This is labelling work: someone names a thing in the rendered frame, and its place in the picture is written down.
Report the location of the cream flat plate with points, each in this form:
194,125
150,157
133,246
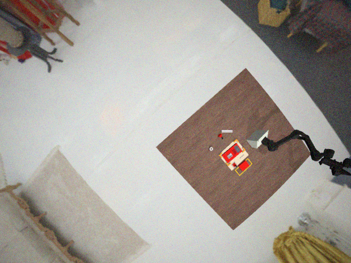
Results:
240,157

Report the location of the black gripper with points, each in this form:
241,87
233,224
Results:
346,163

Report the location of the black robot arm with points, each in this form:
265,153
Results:
315,154

